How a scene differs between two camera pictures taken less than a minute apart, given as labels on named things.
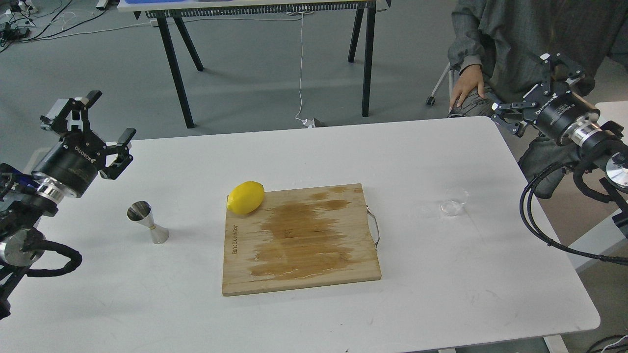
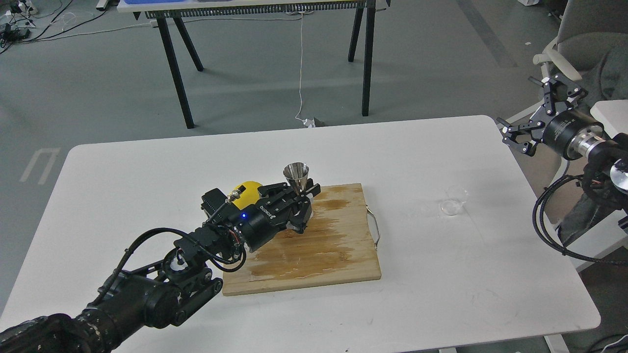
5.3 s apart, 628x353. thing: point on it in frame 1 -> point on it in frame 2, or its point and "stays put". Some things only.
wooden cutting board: [300, 238] stays put
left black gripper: [72, 164] -> [260, 222]
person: [505, 38] -> [609, 82]
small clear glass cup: [457, 199] stays put
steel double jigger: [141, 212] -> [297, 173]
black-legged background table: [169, 12] stays put
